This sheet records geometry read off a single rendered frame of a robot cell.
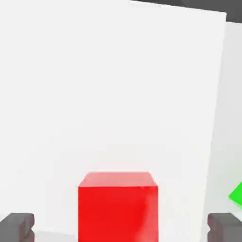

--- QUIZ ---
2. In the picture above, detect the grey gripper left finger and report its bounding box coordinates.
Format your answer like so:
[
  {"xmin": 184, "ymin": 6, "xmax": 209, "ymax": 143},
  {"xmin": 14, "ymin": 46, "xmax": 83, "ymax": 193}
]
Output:
[{"xmin": 0, "ymin": 213, "xmax": 35, "ymax": 242}]

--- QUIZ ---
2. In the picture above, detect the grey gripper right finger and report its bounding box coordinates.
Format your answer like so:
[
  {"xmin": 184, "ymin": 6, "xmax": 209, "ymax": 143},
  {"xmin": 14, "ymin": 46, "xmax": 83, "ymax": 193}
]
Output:
[{"xmin": 207, "ymin": 213, "xmax": 242, "ymax": 242}]

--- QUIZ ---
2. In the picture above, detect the small green cube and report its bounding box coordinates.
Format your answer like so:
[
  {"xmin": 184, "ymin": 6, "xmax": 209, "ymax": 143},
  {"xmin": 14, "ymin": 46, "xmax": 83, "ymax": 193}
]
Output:
[{"xmin": 228, "ymin": 181, "xmax": 242, "ymax": 209}]

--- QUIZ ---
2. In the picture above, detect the small red cube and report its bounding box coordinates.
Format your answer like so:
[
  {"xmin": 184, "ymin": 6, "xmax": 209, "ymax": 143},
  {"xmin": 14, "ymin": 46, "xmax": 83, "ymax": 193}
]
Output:
[{"xmin": 78, "ymin": 171, "xmax": 159, "ymax": 242}]

